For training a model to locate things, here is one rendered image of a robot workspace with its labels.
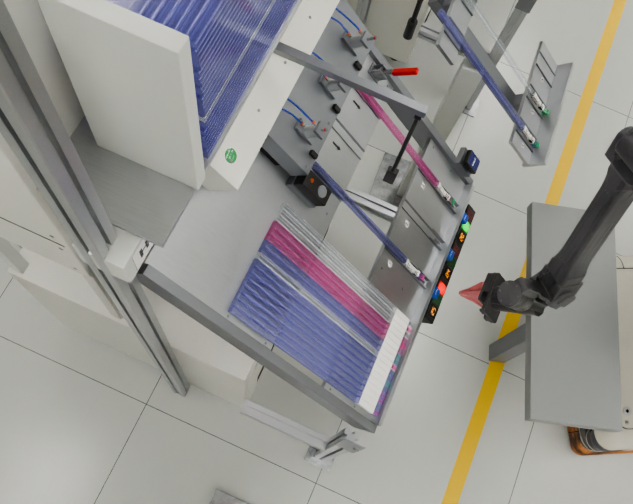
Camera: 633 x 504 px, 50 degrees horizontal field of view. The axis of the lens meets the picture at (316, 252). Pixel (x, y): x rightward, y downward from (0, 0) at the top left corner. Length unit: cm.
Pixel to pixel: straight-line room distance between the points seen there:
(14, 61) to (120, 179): 42
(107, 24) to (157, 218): 33
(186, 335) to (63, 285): 33
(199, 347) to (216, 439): 64
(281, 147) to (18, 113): 68
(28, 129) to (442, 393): 193
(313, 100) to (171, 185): 41
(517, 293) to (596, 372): 51
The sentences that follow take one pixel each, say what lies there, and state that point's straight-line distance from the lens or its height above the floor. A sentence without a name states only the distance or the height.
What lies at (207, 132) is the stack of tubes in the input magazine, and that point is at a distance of 95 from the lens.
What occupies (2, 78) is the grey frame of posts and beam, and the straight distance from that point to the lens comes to 60.
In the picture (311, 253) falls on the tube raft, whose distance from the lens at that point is 136.
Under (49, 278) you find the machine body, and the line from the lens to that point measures 181.
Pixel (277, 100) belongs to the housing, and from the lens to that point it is 121.
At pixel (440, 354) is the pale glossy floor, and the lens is 242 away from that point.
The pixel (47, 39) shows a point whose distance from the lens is 91.
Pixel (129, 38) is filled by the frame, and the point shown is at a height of 170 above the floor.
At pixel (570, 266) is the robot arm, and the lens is 148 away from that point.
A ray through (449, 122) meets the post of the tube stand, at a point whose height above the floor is 57.
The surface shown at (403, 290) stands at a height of 77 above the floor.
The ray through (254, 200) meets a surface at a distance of 127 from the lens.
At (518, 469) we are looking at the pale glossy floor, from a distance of 246.
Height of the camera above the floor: 228
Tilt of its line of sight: 70 degrees down
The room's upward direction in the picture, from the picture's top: 17 degrees clockwise
